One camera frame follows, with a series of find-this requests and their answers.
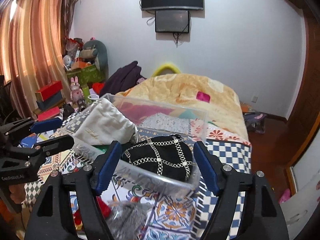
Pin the pink rabbit figure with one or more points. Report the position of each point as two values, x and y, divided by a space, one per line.
75 91

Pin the small black wall monitor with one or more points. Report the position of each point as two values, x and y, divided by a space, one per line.
171 21

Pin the white wall outlet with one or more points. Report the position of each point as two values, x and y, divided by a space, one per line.
254 99

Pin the pink flat box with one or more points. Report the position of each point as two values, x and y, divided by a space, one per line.
50 113

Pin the yellow curved chair back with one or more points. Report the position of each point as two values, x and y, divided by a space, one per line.
166 67

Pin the green bottle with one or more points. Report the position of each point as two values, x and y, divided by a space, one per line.
86 93

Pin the orange striped curtain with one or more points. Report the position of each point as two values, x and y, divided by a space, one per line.
32 42

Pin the clear plastic storage box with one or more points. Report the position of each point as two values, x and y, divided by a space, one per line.
162 183

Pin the red flat box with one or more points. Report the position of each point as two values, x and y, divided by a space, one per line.
50 89

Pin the dark grey flat box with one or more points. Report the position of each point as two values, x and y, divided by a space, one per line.
51 101

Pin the grey green plush toy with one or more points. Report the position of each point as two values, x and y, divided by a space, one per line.
100 55

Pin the blue booklet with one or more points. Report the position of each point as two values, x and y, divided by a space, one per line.
27 142

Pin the red heart cushion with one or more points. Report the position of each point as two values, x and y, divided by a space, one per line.
98 88

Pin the green cardboard box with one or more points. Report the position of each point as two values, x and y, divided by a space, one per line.
92 73

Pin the wooden door frame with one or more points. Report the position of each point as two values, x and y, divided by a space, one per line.
307 92

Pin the dark purple clothing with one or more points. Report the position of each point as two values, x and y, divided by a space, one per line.
120 80

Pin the pink cloth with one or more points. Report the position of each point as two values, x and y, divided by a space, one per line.
203 96

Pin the grey furry item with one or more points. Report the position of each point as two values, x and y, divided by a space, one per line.
127 220

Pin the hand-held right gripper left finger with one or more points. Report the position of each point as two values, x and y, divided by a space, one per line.
108 166

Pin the pink slipper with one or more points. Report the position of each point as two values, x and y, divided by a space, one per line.
285 196

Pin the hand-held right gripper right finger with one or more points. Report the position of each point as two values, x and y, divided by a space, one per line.
203 165

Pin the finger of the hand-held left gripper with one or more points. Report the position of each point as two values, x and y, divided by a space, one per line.
58 142
47 124

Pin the red soft item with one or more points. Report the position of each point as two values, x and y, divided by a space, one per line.
102 206

